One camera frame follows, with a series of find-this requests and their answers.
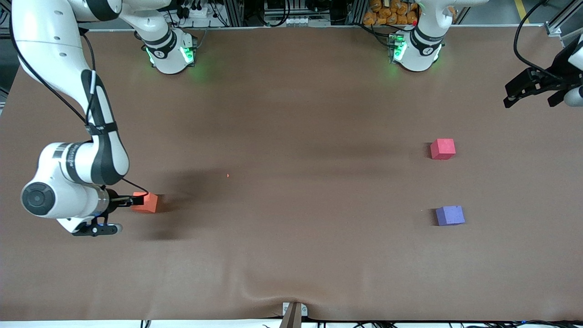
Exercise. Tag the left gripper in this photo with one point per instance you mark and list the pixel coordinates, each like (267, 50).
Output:
(552, 78)

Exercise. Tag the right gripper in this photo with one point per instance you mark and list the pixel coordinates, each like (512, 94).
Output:
(115, 200)

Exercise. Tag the orange foam block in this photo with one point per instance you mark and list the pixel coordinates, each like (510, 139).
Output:
(150, 205)

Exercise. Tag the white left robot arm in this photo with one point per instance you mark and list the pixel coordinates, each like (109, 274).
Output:
(416, 54)

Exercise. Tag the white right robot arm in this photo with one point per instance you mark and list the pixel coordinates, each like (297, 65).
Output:
(50, 54)

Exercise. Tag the red foam block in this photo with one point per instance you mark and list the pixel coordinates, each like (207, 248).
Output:
(442, 148)

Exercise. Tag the purple foam block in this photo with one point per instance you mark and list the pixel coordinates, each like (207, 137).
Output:
(450, 215)

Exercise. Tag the bag of orange items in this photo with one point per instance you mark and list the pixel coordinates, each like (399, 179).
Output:
(387, 16)

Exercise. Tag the brown table cover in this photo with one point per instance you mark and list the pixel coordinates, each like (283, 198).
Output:
(291, 114)

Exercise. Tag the white power strip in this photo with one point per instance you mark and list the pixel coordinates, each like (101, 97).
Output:
(196, 11)

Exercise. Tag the row of white plugs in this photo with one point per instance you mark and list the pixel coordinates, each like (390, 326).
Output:
(309, 21)

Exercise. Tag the aluminium frame strut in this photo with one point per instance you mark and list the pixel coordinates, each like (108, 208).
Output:
(553, 28)

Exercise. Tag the metal clamp bracket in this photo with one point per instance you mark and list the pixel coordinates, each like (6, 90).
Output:
(291, 316)

